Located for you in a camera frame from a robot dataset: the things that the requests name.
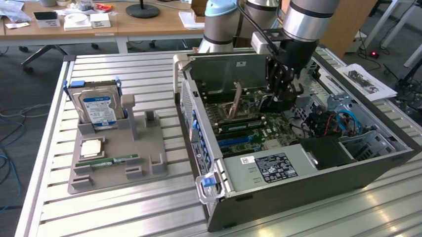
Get hard disk with blue caddy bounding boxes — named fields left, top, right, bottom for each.
left=61, top=79, right=124, bottom=131

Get grey parts rack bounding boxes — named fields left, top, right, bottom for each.
left=67, top=94, right=171, bottom=196

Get open grey PC case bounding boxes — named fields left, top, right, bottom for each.
left=172, top=44, right=416, bottom=233

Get white tape roll box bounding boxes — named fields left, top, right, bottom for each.
left=63, top=13, right=93, bottom=32

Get blue card retention latch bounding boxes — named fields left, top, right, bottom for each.
left=189, top=110, right=212, bottom=171

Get green RAM stick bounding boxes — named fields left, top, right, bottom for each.
left=75, top=154, right=139, bottom=168
left=216, top=120, right=266, bottom=133

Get black round lamp base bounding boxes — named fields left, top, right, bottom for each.
left=124, top=0, right=161, bottom=19

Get metal disk bay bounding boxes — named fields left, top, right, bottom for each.
left=338, top=130, right=396, bottom=161

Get silver CPU chip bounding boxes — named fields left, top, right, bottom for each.
left=80, top=139, right=104, bottom=158

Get clear plastic bag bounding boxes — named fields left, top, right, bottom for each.
left=0, top=0, right=32, bottom=23

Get red wire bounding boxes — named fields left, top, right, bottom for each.
left=324, top=113, right=340, bottom=136

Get green motherboard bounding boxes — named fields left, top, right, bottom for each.
left=196, top=81, right=304, bottom=159

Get white paper stack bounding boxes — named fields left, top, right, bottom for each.
left=177, top=10, right=207, bottom=31

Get CPU socket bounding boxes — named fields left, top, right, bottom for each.
left=219, top=98, right=262, bottom=122

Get black fan shroud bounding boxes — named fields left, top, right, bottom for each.
left=299, top=137, right=358, bottom=171

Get grey power supply unit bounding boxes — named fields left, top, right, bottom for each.
left=221, top=144, right=319, bottom=194

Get white box with black lid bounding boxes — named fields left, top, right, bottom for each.
left=33, top=11, right=61, bottom=29

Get blue expansion slot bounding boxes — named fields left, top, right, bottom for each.
left=216, top=134, right=252, bottom=148

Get red small items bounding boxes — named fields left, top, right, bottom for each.
left=95, top=2, right=115, bottom=12

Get blue floor cable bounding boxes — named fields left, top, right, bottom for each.
left=0, top=118, right=27, bottom=213

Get blue wire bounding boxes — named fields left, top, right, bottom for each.
left=335, top=109, right=364, bottom=137

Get blue case handle tab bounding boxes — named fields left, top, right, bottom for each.
left=200, top=178, right=215, bottom=196

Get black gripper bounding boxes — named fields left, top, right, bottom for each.
left=272, top=37, right=319, bottom=74

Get plain white box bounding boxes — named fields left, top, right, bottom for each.
left=89, top=12, right=111, bottom=29

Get white desk frame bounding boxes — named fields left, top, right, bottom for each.
left=362, top=0, right=422, bottom=68

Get white floor cable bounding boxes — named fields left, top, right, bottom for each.
left=0, top=103, right=51, bottom=119

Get wooden cabinet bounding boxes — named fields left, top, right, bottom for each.
left=316, top=0, right=378, bottom=58

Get wooden desk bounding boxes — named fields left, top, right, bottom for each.
left=0, top=0, right=251, bottom=48

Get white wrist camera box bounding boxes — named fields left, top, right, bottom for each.
left=251, top=31, right=275, bottom=54

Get printed paper sheets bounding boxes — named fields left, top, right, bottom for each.
left=324, top=63, right=399, bottom=102

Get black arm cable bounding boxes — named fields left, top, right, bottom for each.
left=238, top=0, right=282, bottom=55

